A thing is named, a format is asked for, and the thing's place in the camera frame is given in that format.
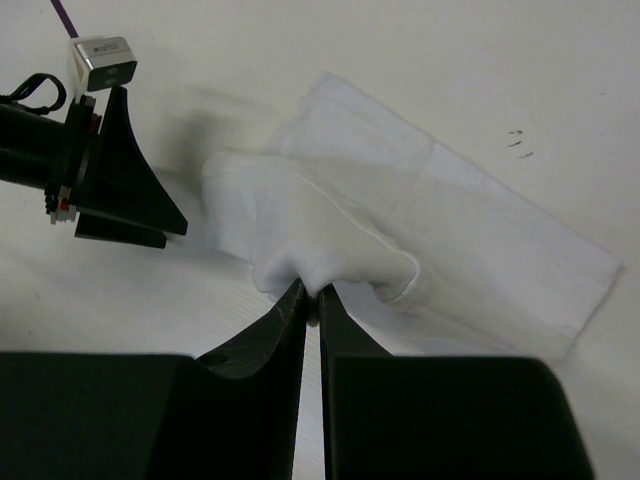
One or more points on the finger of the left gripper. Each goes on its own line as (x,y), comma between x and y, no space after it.
(121,195)
(120,236)

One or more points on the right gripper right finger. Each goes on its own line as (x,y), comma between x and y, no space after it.
(439,417)

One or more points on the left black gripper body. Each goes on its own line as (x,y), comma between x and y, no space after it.
(48,155)

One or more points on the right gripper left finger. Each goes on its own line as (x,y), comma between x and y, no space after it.
(228,414)

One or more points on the white skirt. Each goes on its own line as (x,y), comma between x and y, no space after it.
(347,191)

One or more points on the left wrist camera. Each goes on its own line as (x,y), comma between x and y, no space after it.
(97,63)

